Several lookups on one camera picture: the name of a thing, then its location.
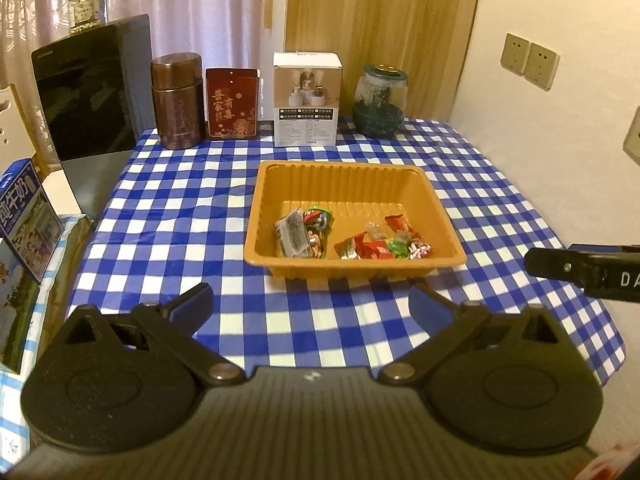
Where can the yellow green candy packet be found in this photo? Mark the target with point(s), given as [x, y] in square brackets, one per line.
[399, 245]

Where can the white wooden chair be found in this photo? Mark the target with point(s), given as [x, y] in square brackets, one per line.
[15, 140]

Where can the small red candy packet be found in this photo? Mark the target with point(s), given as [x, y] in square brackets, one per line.
[397, 222]

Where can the green glass jar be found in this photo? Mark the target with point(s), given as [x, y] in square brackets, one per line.
[380, 101]

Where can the grey seaweed snack packet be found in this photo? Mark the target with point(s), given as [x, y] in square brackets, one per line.
[292, 235]

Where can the pink curtain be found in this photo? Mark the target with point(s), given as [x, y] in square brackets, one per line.
[223, 32]

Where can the orange plastic tray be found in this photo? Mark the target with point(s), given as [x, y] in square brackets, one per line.
[356, 194]

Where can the red gift box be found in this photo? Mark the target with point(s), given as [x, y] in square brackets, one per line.
[232, 102]

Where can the small labelled jar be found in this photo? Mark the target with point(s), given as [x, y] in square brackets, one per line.
[84, 15]

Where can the black green snack bar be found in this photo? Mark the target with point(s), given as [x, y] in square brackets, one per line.
[318, 223]

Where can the white product box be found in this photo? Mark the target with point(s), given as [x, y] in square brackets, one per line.
[306, 98]

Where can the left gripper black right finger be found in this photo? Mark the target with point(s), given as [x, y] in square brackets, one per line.
[449, 326]

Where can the single wall socket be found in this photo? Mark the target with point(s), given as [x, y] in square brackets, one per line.
[631, 145]

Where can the blue milk carton box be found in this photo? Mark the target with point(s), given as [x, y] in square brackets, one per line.
[29, 223]

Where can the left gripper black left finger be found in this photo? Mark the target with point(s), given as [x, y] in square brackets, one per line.
[173, 325]

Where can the brown cylindrical tin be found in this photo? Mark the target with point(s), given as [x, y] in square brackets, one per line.
[177, 89]

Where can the blue white checkered tablecloth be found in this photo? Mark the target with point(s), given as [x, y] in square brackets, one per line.
[178, 219]

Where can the red white candy packet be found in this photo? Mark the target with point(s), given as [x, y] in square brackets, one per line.
[418, 249]

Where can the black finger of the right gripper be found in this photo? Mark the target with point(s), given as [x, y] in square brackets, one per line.
[561, 265]

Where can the beige caramel candy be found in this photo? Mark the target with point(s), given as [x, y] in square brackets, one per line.
[375, 231]

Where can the large red snack packet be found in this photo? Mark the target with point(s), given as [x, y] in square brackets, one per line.
[356, 247]

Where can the double wall socket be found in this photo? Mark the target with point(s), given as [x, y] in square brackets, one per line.
[537, 64]

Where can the wooden door panel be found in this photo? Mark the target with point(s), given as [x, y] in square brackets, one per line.
[427, 39]

